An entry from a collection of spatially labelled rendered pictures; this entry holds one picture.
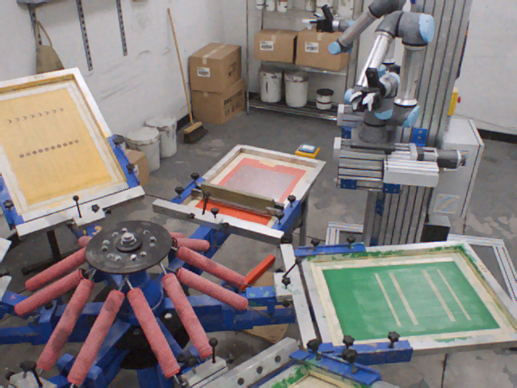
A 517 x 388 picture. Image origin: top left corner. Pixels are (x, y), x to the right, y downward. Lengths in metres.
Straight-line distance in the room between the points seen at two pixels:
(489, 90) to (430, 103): 3.17
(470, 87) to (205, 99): 2.96
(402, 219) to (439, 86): 0.85
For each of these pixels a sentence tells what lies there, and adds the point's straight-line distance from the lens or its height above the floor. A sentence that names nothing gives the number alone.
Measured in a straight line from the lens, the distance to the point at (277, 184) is 2.72.
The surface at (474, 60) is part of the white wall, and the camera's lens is 5.75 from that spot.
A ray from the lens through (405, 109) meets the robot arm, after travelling 2.44.
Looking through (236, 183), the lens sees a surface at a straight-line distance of 2.72.
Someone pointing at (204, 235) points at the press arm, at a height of 1.04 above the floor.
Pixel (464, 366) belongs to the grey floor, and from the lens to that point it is 3.23.
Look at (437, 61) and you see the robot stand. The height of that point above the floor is 1.65.
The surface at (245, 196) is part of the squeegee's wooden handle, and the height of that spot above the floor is 1.05.
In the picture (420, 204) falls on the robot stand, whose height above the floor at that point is 0.80.
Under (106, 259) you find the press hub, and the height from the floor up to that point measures 1.31.
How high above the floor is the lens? 2.35
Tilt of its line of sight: 32 degrees down
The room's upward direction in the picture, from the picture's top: straight up
